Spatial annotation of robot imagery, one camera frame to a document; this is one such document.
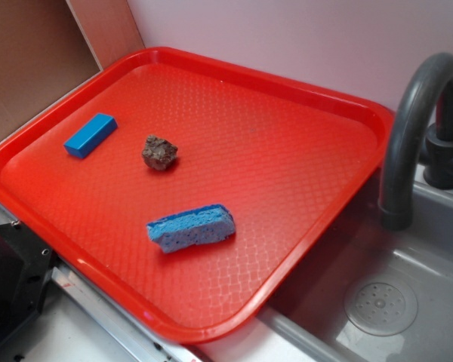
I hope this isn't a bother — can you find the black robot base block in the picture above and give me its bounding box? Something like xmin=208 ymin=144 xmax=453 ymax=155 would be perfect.
xmin=0 ymin=223 xmax=56 ymax=349

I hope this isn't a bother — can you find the brown rock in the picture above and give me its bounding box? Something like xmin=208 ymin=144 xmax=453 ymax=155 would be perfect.
xmin=141 ymin=134 xmax=178 ymax=171

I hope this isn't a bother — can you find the blue rectangular block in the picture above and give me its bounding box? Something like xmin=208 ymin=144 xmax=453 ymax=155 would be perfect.
xmin=63 ymin=113 xmax=118 ymax=159

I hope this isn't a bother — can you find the blue sponge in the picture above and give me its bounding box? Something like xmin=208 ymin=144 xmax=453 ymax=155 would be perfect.
xmin=146 ymin=204 xmax=236 ymax=253

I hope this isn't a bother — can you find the grey toy sink basin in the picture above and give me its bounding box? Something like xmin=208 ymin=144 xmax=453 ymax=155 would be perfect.
xmin=258 ymin=175 xmax=453 ymax=361

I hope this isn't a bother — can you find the brown cardboard box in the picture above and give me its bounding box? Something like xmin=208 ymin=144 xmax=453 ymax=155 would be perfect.
xmin=0 ymin=1 xmax=143 ymax=142

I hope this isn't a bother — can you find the red plastic tray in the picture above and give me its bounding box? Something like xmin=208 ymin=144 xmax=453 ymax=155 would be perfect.
xmin=0 ymin=48 xmax=393 ymax=344

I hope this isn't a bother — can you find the grey toy faucet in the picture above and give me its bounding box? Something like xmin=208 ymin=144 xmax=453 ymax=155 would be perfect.
xmin=378 ymin=53 xmax=453 ymax=231

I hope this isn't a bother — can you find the aluminium rail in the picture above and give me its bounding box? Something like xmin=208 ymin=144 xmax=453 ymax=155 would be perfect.
xmin=0 ymin=205 xmax=209 ymax=361

